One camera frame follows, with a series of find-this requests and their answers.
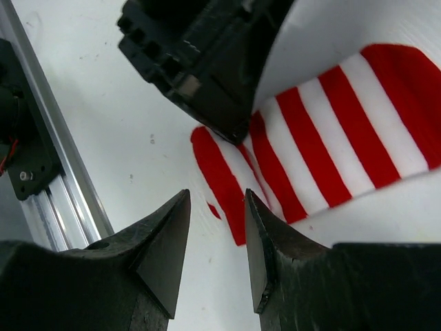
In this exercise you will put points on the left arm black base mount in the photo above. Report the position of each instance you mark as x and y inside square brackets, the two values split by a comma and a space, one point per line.
[28, 155]

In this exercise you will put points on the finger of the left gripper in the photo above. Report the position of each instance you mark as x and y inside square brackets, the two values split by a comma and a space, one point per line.
[206, 57]

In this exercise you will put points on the red white striped sock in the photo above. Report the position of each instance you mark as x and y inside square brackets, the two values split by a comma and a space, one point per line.
[367, 123]

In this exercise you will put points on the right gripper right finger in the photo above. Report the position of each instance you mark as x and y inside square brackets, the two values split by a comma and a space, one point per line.
[298, 284]

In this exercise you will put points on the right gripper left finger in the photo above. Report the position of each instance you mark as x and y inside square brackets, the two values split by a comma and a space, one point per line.
[127, 281]

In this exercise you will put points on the aluminium table frame rail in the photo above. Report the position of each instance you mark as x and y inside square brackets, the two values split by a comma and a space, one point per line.
[46, 193]

